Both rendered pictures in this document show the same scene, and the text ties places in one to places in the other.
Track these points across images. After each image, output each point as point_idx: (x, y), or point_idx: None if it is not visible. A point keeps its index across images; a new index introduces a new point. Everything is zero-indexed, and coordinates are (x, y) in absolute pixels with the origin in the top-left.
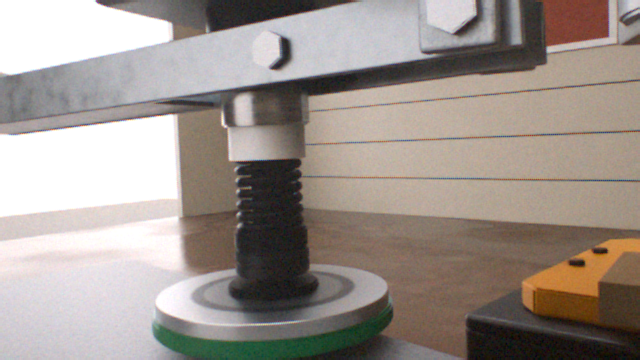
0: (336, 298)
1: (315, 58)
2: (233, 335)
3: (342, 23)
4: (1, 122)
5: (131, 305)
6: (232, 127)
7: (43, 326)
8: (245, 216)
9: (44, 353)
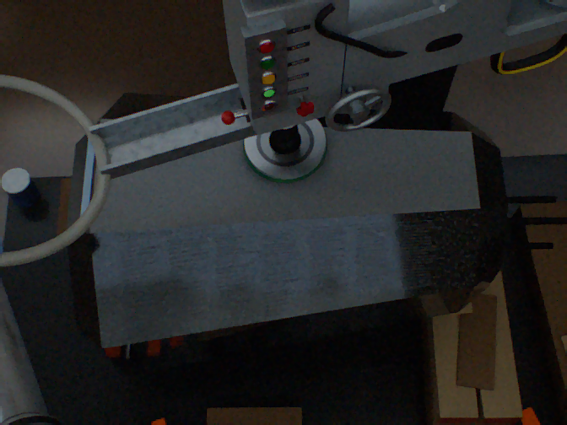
0: (312, 137)
1: None
2: (308, 172)
3: None
4: (171, 160)
5: (201, 162)
6: None
7: (199, 195)
8: (285, 137)
9: (232, 204)
